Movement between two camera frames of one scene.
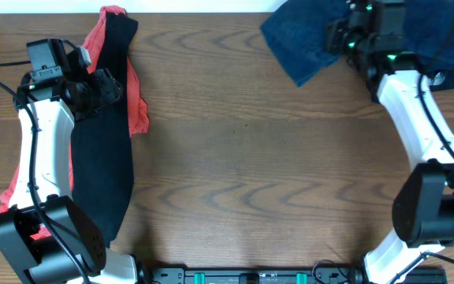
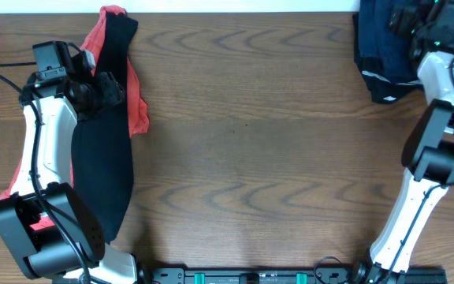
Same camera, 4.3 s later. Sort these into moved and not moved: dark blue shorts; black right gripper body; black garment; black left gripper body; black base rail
Moved: dark blue shorts; black right gripper body
Not moved: black left gripper body; black garment; black base rail
